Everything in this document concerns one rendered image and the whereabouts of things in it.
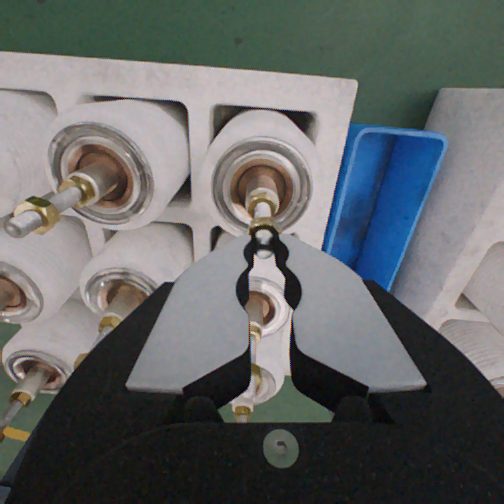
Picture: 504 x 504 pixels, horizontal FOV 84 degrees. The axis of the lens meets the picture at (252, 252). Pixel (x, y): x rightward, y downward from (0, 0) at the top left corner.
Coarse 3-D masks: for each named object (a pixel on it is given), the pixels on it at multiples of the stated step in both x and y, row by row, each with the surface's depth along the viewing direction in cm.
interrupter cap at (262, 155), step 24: (240, 144) 19; (264, 144) 19; (288, 144) 19; (216, 168) 20; (240, 168) 20; (264, 168) 20; (288, 168) 20; (216, 192) 21; (240, 192) 21; (288, 192) 21; (312, 192) 21; (240, 216) 22; (288, 216) 22
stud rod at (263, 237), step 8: (256, 208) 17; (264, 208) 17; (256, 216) 16; (264, 232) 14; (256, 240) 14; (264, 240) 13; (272, 240) 14; (256, 248) 13; (264, 248) 13; (272, 248) 13; (264, 256) 14
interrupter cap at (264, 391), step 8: (264, 376) 32; (272, 376) 32; (264, 384) 32; (272, 384) 32; (256, 392) 33; (264, 392) 33; (272, 392) 33; (232, 400) 34; (256, 400) 34; (264, 400) 34
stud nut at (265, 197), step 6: (264, 192) 18; (252, 198) 17; (258, 198) 17; (264, 198) 17; (270, 198) 17; (252, 204) 18; (270, 204) 18; (276, 204) 18; (252, 210) 18; (270, 210) 18; (252, 216) 18
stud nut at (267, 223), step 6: (264, 216) 15; (252, 222) 14; (258, 222) 14; (264, 222) 14; (270, 222) 14; (252, 228) 14; (258, 228) 14; (264, 228) 14; (270, 228) 14; (276, 228) 14; (252, 234) 14; (276, 234) 14
